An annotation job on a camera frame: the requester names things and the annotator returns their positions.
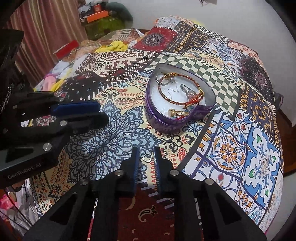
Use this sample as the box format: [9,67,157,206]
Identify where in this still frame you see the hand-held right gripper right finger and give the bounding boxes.
[154,146,269,241]

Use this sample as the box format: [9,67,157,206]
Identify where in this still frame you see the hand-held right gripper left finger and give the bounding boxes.
[22,146,141,241]

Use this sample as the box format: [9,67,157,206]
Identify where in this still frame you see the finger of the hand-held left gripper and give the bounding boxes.
[11,92,101,121]
[0,112,110,151]

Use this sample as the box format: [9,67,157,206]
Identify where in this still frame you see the purple heart-shaped tin box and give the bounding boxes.
[145,62,217,135]

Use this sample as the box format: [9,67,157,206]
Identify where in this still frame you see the gold ring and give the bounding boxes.
[168,109,189,119]

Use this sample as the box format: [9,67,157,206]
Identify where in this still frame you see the red woven rope bracelet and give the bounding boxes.
[158,72,204,108]

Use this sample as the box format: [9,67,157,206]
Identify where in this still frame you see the large silver hoop ring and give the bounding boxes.
[155,73,173,85]

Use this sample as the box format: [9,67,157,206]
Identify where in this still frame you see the clear crystal padlock charm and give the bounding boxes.
[181,84,197,99]

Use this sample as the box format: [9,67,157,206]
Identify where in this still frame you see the pile of white clothes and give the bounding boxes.
[47,57,78,79]

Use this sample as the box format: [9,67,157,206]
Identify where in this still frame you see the red and white box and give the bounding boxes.
[54,40,79,59]

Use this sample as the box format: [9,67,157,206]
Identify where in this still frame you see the yellow cloth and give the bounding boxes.
[95,40,129,53]

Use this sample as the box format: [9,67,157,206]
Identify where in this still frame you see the patchwork patterned blanket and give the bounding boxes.
[30,15,285,241]

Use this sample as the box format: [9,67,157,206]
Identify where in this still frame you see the striped orange quilt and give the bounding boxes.
[73,28,144,61]

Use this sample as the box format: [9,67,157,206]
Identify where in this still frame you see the striped brown curtain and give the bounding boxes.
[6,0,89,78]

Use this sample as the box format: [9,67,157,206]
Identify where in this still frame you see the orange flat box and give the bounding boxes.
[84,10,109,23]

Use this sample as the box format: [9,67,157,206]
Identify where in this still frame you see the heap of household clutter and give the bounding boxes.
[77,0,109,14]

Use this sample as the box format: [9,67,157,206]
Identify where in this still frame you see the dark bag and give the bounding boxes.
[274,92,284,108]

